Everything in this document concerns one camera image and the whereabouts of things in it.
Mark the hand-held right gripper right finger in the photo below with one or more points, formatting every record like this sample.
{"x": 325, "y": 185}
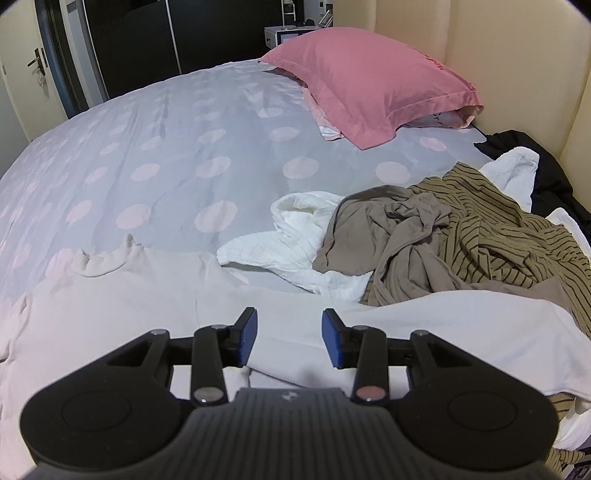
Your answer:
{"x": 332, "y": 339}

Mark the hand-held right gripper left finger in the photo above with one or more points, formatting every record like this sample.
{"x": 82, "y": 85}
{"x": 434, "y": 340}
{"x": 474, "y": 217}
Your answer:
{"x": 248, "y": 334}

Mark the pale pink long-sleeve shirt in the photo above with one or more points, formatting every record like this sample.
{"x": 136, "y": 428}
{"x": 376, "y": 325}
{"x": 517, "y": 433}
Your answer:
{"x": 138, "y": 295}

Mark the taupe brown garment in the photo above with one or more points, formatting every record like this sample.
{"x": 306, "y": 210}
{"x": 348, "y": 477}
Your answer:
{"x": 388, "y": 230}

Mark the olive striped garment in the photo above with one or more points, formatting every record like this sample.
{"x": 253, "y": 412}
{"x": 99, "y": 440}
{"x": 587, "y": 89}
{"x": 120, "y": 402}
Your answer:
{"x": 498, "y": 230}

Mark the polka dot bed sheet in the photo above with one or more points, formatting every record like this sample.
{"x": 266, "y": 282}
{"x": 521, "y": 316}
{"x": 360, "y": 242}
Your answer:
{"x": 161, "y": 152}

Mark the pink pillow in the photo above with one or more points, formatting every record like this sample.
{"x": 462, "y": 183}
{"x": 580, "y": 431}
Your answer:
{"x": 369, "y": 78}

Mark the black garment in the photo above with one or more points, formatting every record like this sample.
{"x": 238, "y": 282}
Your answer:
{"x": 549, "y": 175}

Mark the white bedside table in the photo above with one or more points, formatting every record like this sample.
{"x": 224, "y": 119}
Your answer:
{"x": 284, "y": 36}

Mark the black wardrobe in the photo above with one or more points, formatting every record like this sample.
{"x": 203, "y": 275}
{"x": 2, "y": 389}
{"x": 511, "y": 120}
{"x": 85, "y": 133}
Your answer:
{"x": 184, "y": 32}

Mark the beige padded headboard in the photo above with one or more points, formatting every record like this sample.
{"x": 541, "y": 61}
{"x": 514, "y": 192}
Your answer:
{"x": 508, "y": 55}

